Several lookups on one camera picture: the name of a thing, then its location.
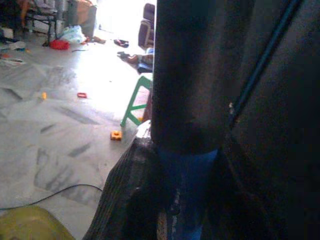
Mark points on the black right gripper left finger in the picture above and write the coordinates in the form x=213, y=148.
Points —
x=125, y=190

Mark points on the black door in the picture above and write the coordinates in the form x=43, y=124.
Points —
x=275, y=75

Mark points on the white plastic bag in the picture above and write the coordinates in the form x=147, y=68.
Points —
x=72, y=35

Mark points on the yellow toy block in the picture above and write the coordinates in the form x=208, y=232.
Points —
x=116, y=135

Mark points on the green plastic stool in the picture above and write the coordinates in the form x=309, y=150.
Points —
x=140, y=86

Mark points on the small yellow toy piece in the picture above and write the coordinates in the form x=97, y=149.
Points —
x=44, y=95

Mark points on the red toy frame piece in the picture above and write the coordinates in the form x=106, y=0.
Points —
x=81, y=95

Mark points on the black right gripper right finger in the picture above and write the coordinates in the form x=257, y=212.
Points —
x=262, y=205

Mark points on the black sandals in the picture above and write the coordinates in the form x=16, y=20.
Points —
x=121, y=42

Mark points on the black metal bench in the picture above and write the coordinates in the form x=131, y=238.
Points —
x=42, y=17

